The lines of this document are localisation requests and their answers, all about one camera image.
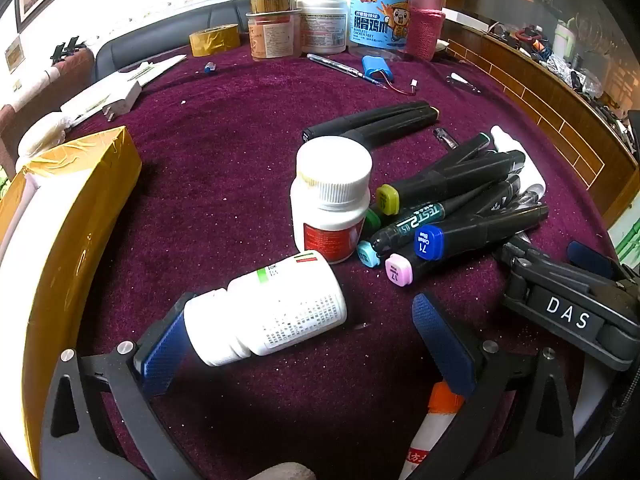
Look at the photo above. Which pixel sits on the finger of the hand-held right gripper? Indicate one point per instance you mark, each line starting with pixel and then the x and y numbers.
pixel 590 260
pixel 520 256

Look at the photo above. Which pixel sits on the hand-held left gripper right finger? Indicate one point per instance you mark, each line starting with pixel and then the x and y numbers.
pixel 442 345

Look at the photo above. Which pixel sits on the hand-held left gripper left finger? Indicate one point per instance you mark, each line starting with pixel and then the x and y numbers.
pixel 162 355

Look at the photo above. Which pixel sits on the group of black marker pens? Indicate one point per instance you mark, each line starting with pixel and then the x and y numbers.
pixel 450 170

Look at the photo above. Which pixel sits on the white pill bottle green stripe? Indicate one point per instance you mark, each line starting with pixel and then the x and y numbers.
pixel 280 310

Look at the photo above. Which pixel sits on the yellow taped cardboard box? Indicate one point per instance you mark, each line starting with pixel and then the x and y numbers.
pixel 75 240

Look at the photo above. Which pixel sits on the white pill bottle red label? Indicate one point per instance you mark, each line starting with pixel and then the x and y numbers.
pixel 330 195

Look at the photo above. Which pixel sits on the green plastic crate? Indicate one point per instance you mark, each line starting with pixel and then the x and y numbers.
pixel 627 237

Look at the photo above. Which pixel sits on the white glue stick orange cap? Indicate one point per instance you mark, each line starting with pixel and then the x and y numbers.
pixel 430 440

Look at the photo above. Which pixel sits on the wooden cabinet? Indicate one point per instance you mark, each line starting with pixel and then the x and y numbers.
pixel 550 110

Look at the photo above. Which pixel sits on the metal nail clipper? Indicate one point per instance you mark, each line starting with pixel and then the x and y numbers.
pixel 462 83

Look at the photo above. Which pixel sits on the pile of assorted clutter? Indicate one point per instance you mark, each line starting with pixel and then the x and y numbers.
pixel 575 65

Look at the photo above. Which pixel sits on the white flat box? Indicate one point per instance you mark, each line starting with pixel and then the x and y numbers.
pixel 467 17

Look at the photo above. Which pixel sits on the pink bottle knitted sleeve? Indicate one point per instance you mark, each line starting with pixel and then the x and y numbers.
pixel 425 27

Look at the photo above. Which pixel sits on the white plastic bag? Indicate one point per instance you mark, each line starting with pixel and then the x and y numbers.
pixel 45 132

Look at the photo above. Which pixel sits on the ballpoint pen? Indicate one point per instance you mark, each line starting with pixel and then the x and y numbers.
pixel 335 63

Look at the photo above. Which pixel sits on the clear jar blue label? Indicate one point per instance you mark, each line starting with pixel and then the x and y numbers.
pixel 380 15

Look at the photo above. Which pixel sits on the white paper sheets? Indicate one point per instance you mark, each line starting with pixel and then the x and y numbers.
pixel 155 67

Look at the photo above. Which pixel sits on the small blue white cap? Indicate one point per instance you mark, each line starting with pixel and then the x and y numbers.
pixel 210 67

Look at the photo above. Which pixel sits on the brown armchair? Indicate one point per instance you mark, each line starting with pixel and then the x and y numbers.
pixel 60 74

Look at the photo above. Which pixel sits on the white plastic jar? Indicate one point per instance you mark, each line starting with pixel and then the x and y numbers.
pixel 322 25

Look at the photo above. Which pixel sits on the grey leather sofa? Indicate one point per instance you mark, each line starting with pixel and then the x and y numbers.
pixel 150 42

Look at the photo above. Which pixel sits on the yellow tape roll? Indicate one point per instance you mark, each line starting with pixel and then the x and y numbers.
pixel 215 40

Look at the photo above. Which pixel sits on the black figurines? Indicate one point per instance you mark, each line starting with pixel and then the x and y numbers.
pixel 67 50

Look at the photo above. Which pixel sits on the clear jar brown label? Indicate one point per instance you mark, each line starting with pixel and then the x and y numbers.
pixel 272 35

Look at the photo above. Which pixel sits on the small wall frame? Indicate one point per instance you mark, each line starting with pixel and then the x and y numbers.
pixel 14 53

